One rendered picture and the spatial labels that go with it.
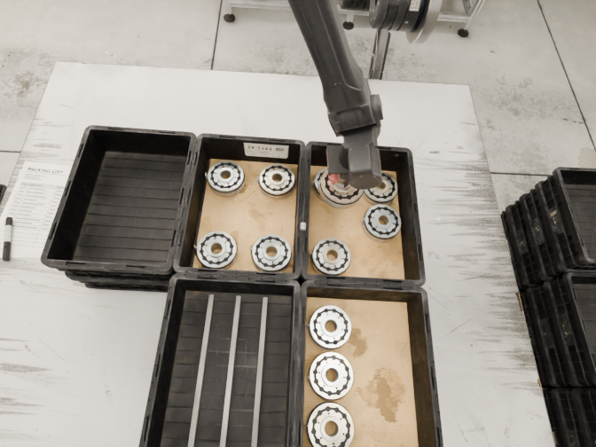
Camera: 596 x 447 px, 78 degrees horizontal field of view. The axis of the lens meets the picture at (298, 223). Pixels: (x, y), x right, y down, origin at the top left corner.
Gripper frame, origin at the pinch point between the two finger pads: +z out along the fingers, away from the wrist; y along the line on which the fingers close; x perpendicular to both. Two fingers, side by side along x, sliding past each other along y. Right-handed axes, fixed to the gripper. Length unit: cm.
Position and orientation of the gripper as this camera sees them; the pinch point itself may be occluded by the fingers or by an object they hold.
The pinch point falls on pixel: (343, 180)
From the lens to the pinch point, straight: 85.1
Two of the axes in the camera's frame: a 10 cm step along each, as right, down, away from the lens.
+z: -0.8, 3.7, 9.2
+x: -0.5, -9.3, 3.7
